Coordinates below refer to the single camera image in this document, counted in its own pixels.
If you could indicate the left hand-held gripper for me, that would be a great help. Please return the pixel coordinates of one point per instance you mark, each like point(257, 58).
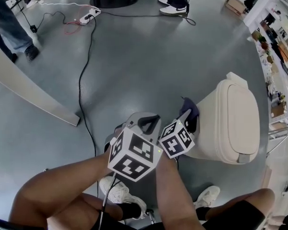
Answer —
point(134, 152)

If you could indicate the white power strip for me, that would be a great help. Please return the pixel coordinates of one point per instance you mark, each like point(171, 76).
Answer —
point(90, 15)

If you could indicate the person's white shoe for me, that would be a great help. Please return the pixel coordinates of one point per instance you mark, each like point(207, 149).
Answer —
point(207, 195)
point(117, 190)

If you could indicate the dark blue cloth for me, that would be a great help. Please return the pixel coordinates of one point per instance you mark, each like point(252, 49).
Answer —
point(189, 106)

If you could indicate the person's left leg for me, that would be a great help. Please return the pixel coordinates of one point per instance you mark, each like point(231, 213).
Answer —
point(86, 212)

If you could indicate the person's left forearm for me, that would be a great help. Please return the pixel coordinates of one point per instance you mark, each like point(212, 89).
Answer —
point(69, 186)

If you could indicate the person's leg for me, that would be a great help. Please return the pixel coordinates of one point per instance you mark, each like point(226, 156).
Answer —
point(244, 207)
point(86, 212)

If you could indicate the black power adapter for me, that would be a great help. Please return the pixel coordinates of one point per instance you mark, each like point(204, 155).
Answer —
point(33, 28)

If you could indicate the person's right forearm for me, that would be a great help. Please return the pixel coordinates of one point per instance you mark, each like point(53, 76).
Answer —
point(172, 195)

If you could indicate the person's right leg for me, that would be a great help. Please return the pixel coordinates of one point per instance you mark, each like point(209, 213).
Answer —
point(244, 207)

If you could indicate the beige plastic trash bin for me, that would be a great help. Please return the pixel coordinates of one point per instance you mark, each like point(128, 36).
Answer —
point(230, 118)

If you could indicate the person's black shorts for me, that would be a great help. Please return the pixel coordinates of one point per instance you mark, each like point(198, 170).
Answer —
point(230, 220)

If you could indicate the white slanted board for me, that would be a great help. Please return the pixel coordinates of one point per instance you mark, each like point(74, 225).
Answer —
point(26, 85)

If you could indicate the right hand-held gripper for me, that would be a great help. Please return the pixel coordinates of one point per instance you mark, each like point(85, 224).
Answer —
point(176, 140)

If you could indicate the person's right white shoe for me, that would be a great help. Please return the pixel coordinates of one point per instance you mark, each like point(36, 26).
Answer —
point(207, 195)

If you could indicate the cardboard box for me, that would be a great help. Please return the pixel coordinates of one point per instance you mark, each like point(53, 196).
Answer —
point(235, 5)

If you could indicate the black office chair base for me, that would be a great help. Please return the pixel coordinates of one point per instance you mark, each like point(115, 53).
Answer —
point(150, 214)

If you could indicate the white metal shelving unit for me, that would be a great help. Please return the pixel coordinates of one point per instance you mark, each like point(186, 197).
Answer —
point(278, 56)

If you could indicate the person's left white shoe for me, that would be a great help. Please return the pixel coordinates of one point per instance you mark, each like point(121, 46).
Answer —
point(117, 190)

